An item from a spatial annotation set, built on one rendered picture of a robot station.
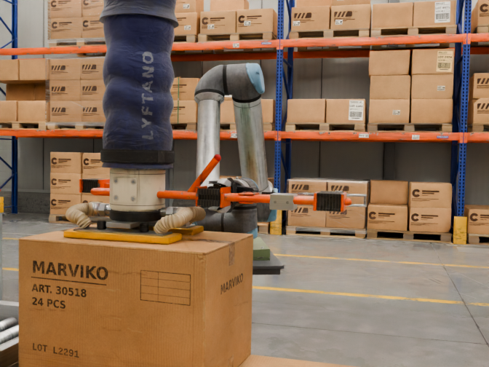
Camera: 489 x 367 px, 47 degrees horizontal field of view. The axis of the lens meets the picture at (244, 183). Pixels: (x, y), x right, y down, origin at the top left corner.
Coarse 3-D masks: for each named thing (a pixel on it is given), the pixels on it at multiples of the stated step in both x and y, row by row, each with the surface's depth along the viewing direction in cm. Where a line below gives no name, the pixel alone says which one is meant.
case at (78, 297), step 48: (48, 240) 164; (96, 240) 165; (192, 240) 168; (240, 240) 173; (48, 288) 164; (96, 288) 159; (144, 288) 154; (192, 288) 149; (240, 288) 175; (48, 336) 165; (96, 336) 160; (144, 336) 155; (192, 336) 150; (240, 336) 176
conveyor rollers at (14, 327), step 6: (12, 318) 222; (0, 324) 214; (6, 324) 216; (12, 324) 219; (18, 324) 214; (0, 330) 213; (6, 330) 206; (12, 330) 207; (18, 330) 210; (0, 336) 200; (6, 336) 203; (12, 336) 206; (18, 336) 199; (0, 342) 199; (6, 342) 193
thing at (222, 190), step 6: (198, 186) 168; (204, 186) 173; (228, 186) 171; (198, 192) 166; (204, 192) 166; (210, 192) 165; (216, 192) 165; (222, 192) 165; (228, 192) 171; (198, 198) 167; (204, 198) 167; (210, 198) 166; (216, 198) 166; (222, 198) 165; (198, 204) 167; (204, 204) 166; (210, 204) 166; (216, 204) 165; (222, 204) 165; (228, 204) 171
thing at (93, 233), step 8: (104, 224) 169; (144, 224) 165; (64, 232) 168; (72, 232) 168; (80, 232) 167; (88, 232) 166; (96, 232) 166; (104, 232) 166; (112, 232) 166; (120, 232) 165; (128, 232) 164; (136, 232) 164; (144, 232) 165; (152, 232) 165; (168, 232) 166; (112, 240) 164; (120, 240) 163; (128, 240) 163; (136, 240) 162; (144, 240) 161; (152, 240) 161; (160, 240) 160; (168, 240) 159; (176, 240) 165
